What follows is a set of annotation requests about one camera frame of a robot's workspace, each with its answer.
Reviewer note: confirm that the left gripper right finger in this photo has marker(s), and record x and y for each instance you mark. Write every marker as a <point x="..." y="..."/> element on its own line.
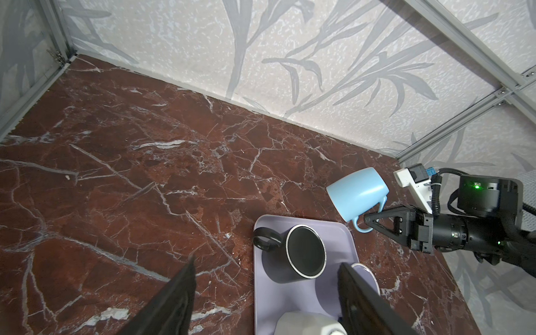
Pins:
<point x="363" y="310"/>

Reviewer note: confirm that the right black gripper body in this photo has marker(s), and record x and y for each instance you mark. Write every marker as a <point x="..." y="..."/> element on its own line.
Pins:
<point x="425" y="232"/>

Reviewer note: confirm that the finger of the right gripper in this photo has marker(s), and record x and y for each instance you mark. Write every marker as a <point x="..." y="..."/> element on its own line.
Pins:
<point x="392" y="222"/>

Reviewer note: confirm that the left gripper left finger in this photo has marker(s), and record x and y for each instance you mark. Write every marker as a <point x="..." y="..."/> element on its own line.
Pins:
<point x="170" y="311"/>

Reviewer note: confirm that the light blue mug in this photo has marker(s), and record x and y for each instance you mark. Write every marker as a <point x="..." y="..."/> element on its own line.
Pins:
<point x="357" y="193"/>

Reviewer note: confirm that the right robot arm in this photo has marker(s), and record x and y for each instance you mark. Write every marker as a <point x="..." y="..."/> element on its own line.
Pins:
<point x="485" y="215"/>

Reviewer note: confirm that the lavender mug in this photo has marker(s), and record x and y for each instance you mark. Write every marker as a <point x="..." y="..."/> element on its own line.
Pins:
<point x="367" y="275"/>

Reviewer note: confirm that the white faceted mug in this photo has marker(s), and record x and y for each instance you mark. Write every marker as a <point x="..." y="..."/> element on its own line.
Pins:
<point x="301" y="323"/>

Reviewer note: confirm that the black enamel mug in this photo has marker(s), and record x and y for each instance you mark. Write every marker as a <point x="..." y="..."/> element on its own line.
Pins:
<point x="298" y="254"/>

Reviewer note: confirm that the lavender plastic tray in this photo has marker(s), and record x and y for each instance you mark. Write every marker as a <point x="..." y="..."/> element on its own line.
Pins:
<point x="317" y="296"/>

